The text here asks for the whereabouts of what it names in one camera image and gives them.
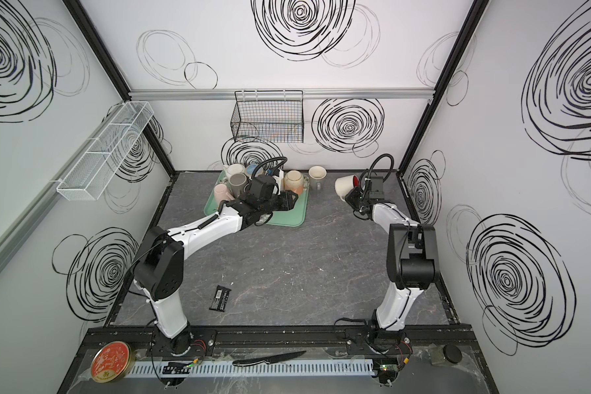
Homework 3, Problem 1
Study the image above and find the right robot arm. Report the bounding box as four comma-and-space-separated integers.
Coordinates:
338, 154, 439, 356

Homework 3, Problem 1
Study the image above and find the white mug at back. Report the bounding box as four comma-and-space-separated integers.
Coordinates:
223, 164, 246, 179

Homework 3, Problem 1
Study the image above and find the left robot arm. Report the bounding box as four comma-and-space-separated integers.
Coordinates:
133, 156, 299, 356

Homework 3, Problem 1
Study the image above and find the green floral tray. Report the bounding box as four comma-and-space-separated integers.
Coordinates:
204, 175, 310, 228

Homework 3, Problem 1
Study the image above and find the black wire basket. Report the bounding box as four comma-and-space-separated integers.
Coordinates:
230, 90, 305, 143

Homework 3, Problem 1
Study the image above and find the dark lidded jar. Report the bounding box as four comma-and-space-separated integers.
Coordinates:
429, 344, 463, 367

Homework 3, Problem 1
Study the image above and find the white mesh shelf basket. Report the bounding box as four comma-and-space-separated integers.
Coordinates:
56, 101, 154, 201

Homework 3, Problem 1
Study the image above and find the white slotted cable duct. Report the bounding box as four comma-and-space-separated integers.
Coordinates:
126, 359, 376, 379

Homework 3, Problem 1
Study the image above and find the black knife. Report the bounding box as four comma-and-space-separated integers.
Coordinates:
231, 351, 306, 368

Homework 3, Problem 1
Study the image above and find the orange cream mug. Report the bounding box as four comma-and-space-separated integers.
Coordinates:
284, 170, 305, 195

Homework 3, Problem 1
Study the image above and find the blue mug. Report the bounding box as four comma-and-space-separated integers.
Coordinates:
246, 164, 264, 178

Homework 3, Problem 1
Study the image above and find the pink mug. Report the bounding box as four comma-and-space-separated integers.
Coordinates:
213, 183, 235, 208

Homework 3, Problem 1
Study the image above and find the grey brown mug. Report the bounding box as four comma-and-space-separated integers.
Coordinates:
228, 173, 249, 198

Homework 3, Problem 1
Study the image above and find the red round tin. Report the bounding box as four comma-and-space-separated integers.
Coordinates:
90, 341, 135, 383

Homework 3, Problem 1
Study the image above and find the cream white mug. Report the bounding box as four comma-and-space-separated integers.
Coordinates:
334, 175, 360, 201

